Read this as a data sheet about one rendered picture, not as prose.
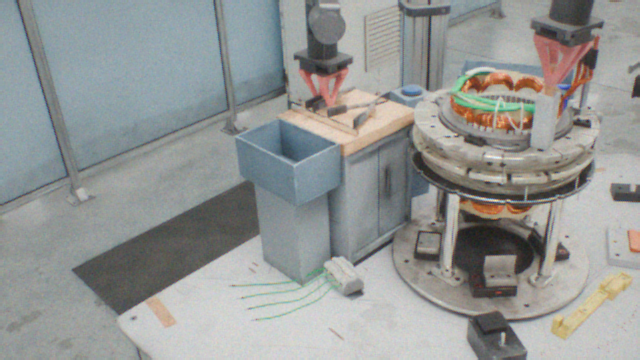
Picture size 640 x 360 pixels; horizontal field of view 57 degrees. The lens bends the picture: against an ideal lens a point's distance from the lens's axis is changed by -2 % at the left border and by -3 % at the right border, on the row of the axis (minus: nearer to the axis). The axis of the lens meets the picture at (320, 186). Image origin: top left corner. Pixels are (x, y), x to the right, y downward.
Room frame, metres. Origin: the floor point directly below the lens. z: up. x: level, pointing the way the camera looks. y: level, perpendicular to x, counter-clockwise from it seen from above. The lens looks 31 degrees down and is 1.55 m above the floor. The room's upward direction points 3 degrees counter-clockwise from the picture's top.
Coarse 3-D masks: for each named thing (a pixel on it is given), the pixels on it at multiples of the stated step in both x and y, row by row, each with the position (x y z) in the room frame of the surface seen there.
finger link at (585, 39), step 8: (584, 32) 0.81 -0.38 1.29; (560, 40) 0.81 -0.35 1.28; (568, 40) 0.80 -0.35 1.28; (576, 40) 0.80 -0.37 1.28; (584, 40) 0.81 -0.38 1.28; (592, 40) 0.83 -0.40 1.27; (552, 48) 0.87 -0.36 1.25; (584, 48) 0.83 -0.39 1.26; (552, 56) 0.86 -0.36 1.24; (576, 56) 0.83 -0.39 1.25; (568, 72) 0.84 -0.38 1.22; (560, 80) 0.84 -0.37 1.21
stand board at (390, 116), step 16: (352, 96) 1.16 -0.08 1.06; (368, 96) 1.16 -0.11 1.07; (288, 112) 1.10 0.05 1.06; (320, 112) 1.09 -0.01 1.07; (352, 112) 1.08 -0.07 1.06; (384, 112) 1.07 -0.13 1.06; (400, 112) 1.07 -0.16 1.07; (304, 128) 1.02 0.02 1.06; (320, 128) 1.02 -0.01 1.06; (368, 128) 1.01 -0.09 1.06; (384, 128) 1.01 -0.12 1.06; (400, 128) 1.04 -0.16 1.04; (352, 144) 0.96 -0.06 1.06; (368, 144) 0.98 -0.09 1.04
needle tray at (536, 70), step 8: (464, 64) 1.32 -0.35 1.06; (472, 64) 1.34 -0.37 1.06; (480, 64) 1.33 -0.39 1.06; (488, 64) 1.32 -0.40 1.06; (496, 64) 1.32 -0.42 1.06; (504, 64) 1.31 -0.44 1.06; (512, 64) 1.30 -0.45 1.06; (520, 64) 1.30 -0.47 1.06; (528, 64) 1.29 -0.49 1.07; (464, 72) 1.33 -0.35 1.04; (520, 72) 1.29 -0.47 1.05; (528, 72) 1.29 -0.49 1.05; (536, 72) 1.28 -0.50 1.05; (568, 80) 1.25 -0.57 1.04
